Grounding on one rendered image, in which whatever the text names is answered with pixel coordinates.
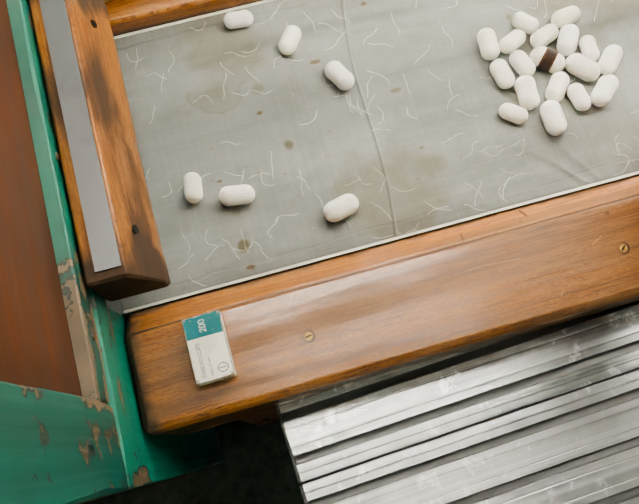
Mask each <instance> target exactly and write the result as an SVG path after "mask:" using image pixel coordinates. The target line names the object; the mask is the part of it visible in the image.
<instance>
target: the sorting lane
mask: <svg viewBox="0 0 639 504"><path fill-rule="evenodd" d="M569 6H577V7H578V8H579V9H580V11H581V16H580V18H579V20H578V21H577V22H575V23H573V24H574V25H576V26H577V27H578V29H579V38H578V43H577V48H576V50H575V52H574V53H580V54H582V53H581V50H580V48H579V40H580V39H581V37H583V36H584V35H591V36H593V37H594V38H595V40H596V44H597V47H598V49H599V51H600V56H599V58H598V60H597V61H595V62H597V63H598V62H599V60H600V58H601V56H602V54H603V51H604V50H605V48H606V47H608V46H609V45H613V44H616V45H619V46H620V47H621V48H622V50H623V56H622V59H621V61H620V63H619V65H618V68H617V69H616V71H615V72H614V73H613V74H612V75H614V76H616V77H617V79H618V81H619V86H618V89H617V90H616V92H615V93H614V95H613V97H612V99H611V101H610V102H609V103H608V104H607V105H605V106H603V107H597V106H595V105H593V104H592V102H591V106H590V108H589V109H588V110H586V111H578V110H576V109H575V107H574V106H573V104H572V102H571V101H570V99H569V98H568V96H567V89H566V92H565V95H564V97H563V99H562V100H561V101H560V102H558V103H559V104H560V105H561V108H562V110H563V113H564V115H565V118H566V121H567V128H566V130H565V132H564V133H563V134H561V135H559V136H552V135H550V134H549V133H548V132H547V131H546V129H545V127H544V124H543V121H542V118H541V115H540V107H541V105H542V104H543V103H544V102H546V101H547V99H546V98H545V90H546V88H547V86H548V84H549V81H550V78H551V76H552V75H553V74H554V73H549V72H546V71H544V70H542V69H540V68H537V67H536V66H535V67H536V70H535V73H534V74H533V75H532V76H531V77H533V78H534V80H535V82H536V88H537V91H538V94H539V97H540V101H539V104H538V106H537V107H536V108H535V109H533V110H527V112H528V119H527V121H526V122H524V123H523V124H515V123H513V122H510V121H508V120H505V119H503V118H501V116H500V115H499V108H500V106H501V105H502V104H504V103H512V104H514V105H517V106H520V105H519V102H518V97H517V93H516V91H515V88H514V85H515V82H516V80H517V79H518V78H519V77H520V75H519V74H518V73H517V72H516V71H515V69H514V68H513V67H512V66H511V65H510V63H509V56H510V54H511V53H510V54H503V53H502V52H501V51H500V54H499V56H498V57H497V58H496V59H503V60H505V61H506V62H507V64H508V65H509V67H510V69H511V71H512V72H513V74H514V76H515V82H514V85H513V86H512V87H511V88H509V89H501V88H500V87H498V85H497V83H496V81H495V80H494V78H493V76H492V75H491V73H490V70H489V67H490V64H491V63H492V61H494V60H495V59H494V60H490V61H489V60H485V59H484V58H483V57H482V56H481V52H480V48H479V44H478V42H477V34H478V32H479V31H480V30H481V29H483V28H491V29H493V30H494V31H495V33H496V37H497V41H498V44H499V42H500V40H501V39H502V38H503V37H505V36H506V35H508V34H509V33H510V32H511V31H513V30H515V29H517V28H515V27H513V26H512V24H511V17H512V16H513V14H514V13H516V12H524V13H526V14H528V15H530V16H532V17H534V18H536V19H537V20H538V22H539V28H538V30H539V29H540V28H542V27H543V26H545V25H547V24H552V23H551V16H552V14H553V13H554V12H556V11H558V10H560V9H563V8H566V7H569ZM240 10H248V11H250V12H251V13H252V15H253V18H254V19H253V23H252V24H251V25H250V26H249V27H243V28H237V29H229V28H227V27H226V26H225V24H224V16H225V15H226V14H227V13H228V12H233V11H240ZM290 25H295V26H297V27H299V29H300V30H301V34H302V36H301V39H300V41H299V43H298V45H297V47H296V50H295V51H294V52H293V53H292V54H291V55H284V54H282V53H281V52H280V51H279V48H278V43H279V41H280V39H281V36H282V34H283V32H284V30H285V29H286V27H288V26H290ZM114 40H115V44H116V48H117V53H118V57H119V62H120V66H121V70H122V75H123V79H124V84H125V88H126V93H127V97H128V102H129V106H130V111H131V116H132V120H133V125H134V130H135V134H136V140H137V147H138V152H139V155H140V158H141V163H142V167H143V172H144V176H145V180H146V185H147V189H148V193H149V197H150V201H151V206H152V210H153V214H154V218H155V222H156V225H157V229H158V233H159V237H160V242H161V248H162V252H163V255H164V258H165V261H166V265H167V269H168V273H169V277H170V281H171V283H170V284H169V286H167V287H164V288H160V289H157V290H153V291H149V292H145V293H142V294H138V295H134V296H131V297H127V298H123V299H121V304H122V308H123V313H124V314H125V315H126V316H129V315H130V314H131V313H134V312H137V311H141V310H145V309H148V308H152V307H156V306H159V305H163V304H167V303H170V302H174V301H178V300H181V299H185V298H189V297H192V296H196V295H200V294H203V293H207V292H211V291H214V290H218V289H222V288H225V287H229V286H233V285H236V284H240V283H244V282H248V281H251V280H255V279H259V278H262V277H266V276H270V275H273V274H277V273H281V272H284V271H288V270H292V269H295V268H299V267H303V266H306V265H310V264H314V263H317V262H321V261H325V260H328V259H332V258H336V257H339V256H343V255H347V254H350V253H354V252H358V251H362V250H365V249H369V248H373V247H376V246H380V245H384V244H387V243H391V242H395V241H398V240H402V239H406V238H409V237H413V236H417V235H420V234H424V233H428V232H431V231H435V230H439V229H442V228H446V227H450V226H453V225H457V224H461V223H464V222H468V221H472V220H476V219H479V218H483V217H487V216H490V215H494V214H498V213H501V212H505V211H509V210H512V209H516V208H520V207H523V206H527V205H531V204H534V203H538V202H542V201H545V200H549V199H553V198H556V197H560V196H564V195H567V194H571V193H575V192H578V191H582V190H586V189H590V188H593V187H597V186H601V185H604V184H608V183H612V182H615V181H619V180H623V179H626V178H630V177H634V176H637V175H639V0H263V1H259V2H255V3H250V4H246V5H242V6H238V7H234V8H230V9H226V10H221V11H217V12H213V13H209V14H205V15H201V16H196V17H192V18H188V19H184V20H180V21H176V22H172V23H167V24H163V25H159V26H155V27H151V28H147V29H142V30H138V31H134V32H130V33H126V34H122V35H118V36H114ZM574 53H573V54H574ZM333 60H335V61H339V62H340V63H341V64H342V65H343V66H344V67H345V68H346V69H347V70H348V71H349V72H351V73H352V74H353V76H354V85H353V87H352V88H351V89H349V90H340V89H339V88H338V87H337V86H336V85H335V84H334V83H333V82H332V81H331V80H329V79H328V78H327V77H326V75H325V72H324V69H325V66H326V64H327V63H328V62H330V61H333ZM189 172H195V173H197V174H198V175H199V176H200V177H201V180H202V189H203V197H202V199H201V201H200V202H198V203H190V202H189V201H187V199H186V198H185V193H184V186H183V178H184V176H185V175H186V174H187V173H189ZM242 184H247V185H250V186H251V187H252V188H253V189H254V191H255V198H254V200H253V201H252V202H251V203H250V204H247V205H235V206H225V205H223V204H222V203H221V202H220V200H219V192H220V190H221V189H222V188H223V187H225V186H232V185H242ZM344 194H353V195H354V196H356V197H357V199H358V201H359V207H358V209H357V211H356V212H355V213H354V214H352V215H350V216H348V217H346V218H344V219H342V220H340V221H338V222H330V221H328V220H326V219H325V217H324V215H323V209H324V207H325V205H326V204H327V203H328V202H330V201H332V200H334V199H336V198H338V197H340V196H342V195H344Z"/></svg>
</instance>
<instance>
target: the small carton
mask: <svg viewBox="0 0 639 504"><path fill-rule="evenodd" d="M182 325H183V330H184V334H185V338H186V343H187V347H188V351H189V355H190V360H191V364H192V368H193V373H194V377H195V381H196V384H197V385H199V386H203V385H207V384H210V383H214V382H217V381H221V380H224V379H228V378H232V377H235V376H237V374H236V370H235V366H234V362H233V358H232V354H231V350H230V346H229V342H228V338H227V334H226V330H225V326H224V322H223V318H222V314H221V313H220V311H219V310H217V311H213V312H209V313H206V314H202V315H198V316H195V317H191V318H187V319H184V320H182Z"/></svg>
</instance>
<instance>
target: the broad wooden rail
mask: <svg viewBox="0 0 639 504"><path fill-rule="evenodd" d="M638 301H639V175H637V176H634V177H630V178H626V179H623V180H619V181H615V182H612V183H608V184H604V185H601V186H597V187H593V188H590V189H586V190H582V191H578V192H575V193H571V194H567V195H564V196H560V197H556V198H553V199H549V200H545V201H542V202H538V203H534V204H531V205H527V206H523V207H520V208H516V209H512V210H509V211H505V212H501V213H498V214H494V215H490V216H487V217H483V218H479V219H476V220H472V221H468V222H464V223H461V224H457V225H453V226H450V227H446V228H442V229H439V230H435V231H431V232H428V233H424V234H420V235H417V236H413V237H409V238H406V239H402V240H398V241H395V242H391V243H387V244H384V245H380V246H376V247H373V248H369V249H365V250H362V251H358V252H354V253H350V254H347V255H343V256H339V257H336V258H332V259H328V260H325V261H321V262H317V263H314V264H310V265H306V266H303V267H299V268H295V269H292V270H288V271H284V272H281V273H277V274H273V275H270V276H266V277H262V278H259V279H255V280H251V281H248V282H244V283H240V284H236V285H233V286H229V287H225V288H222V289H218V290H214V291H211V292H207V293H203V294H200V295H196V296H192V297H189V298H185V299H181V300H178V301H174V302H170V303H167V304H163V305H159V306H156V307H152V308H148V309H145V310H141V311H137V312H134V313H131V314H130V315H129V316H128V317H127V320H126V332H125V343H126V347H127V352H128V357H129V362H130V366H131V371H132V376H133V380H134V385H135V390H136V395H137V399H138V404H139V409H140V414H141V418H142V423H143V428H144V430H145V432H146V433H149V434H151V435H187V434H190V433H194V432H197V431H201V430H204V429H208V428H211V427H215V426H218V425H222V424H225V423H229V422H232V421H236V420H239V419H243V418H246V417H250V416H253V415H257V414H260V413H264V412H267V411H271V410H274V409H276V407H275V405H276V404H279V403H283V402H286V401H290V400H293V399H297V398H300V397H303V396H307V395H310V394H314V393H317V392H321V391H325V390H328V389H331V388H335V387H338V386H342V385H345V384H349V383H352V382H356V381H359V380H363V379H366V378H370V377H373V376H377V375H380V374H384V373H387V372H391V371H394V370H398V369H401V368H405V367H408V366H412V365H415V364H418V363H422V362H425V361H429V360H432V359H436V358H439V357H443V356H446V355H450V354H453V353H457V352H460V351H464V350H467V349H471V348H474V347H478V346H481V345H485V344H488V343H492V342H495V341H499V340H502V339H506V338H509V337H513V336H515V337H516V335H518V336H519V335H520V334H521V335H523V334H526V333H530V332H533V331H537V330H540V329H544V328H547V327H551V326H554V325H558V324H561V323H565V322H568V321H571V320H575V319H578V318H582V317H585V316H589V315H592V314H596V313H599V312H603V311H606V310H610V309H613V308H617V307H620V306H624V305H627V304H631V303H634V302H638ZM217 310H219V311H220V313H221V314H222V318H223V322H224V326H225V330H226V334H227V338H228V342H229V346H230V350H231V354H232V358H233V362H234V366H235V370H236V374H237V376H235V377H232V378H228V379H224V380H221V381H217V382H214V383H210V384H207V385H203V386H199V385H197V384H196V381H195V377H194V373H193V368H192V364H191V360H190V355H189V351H188V347H187V343H186V338H185V334H184V330H183V325H182V320H184V319H187V318H191V317H195V316H198V315H202V314H206V313H209V312H213V311H217Z"/></svg>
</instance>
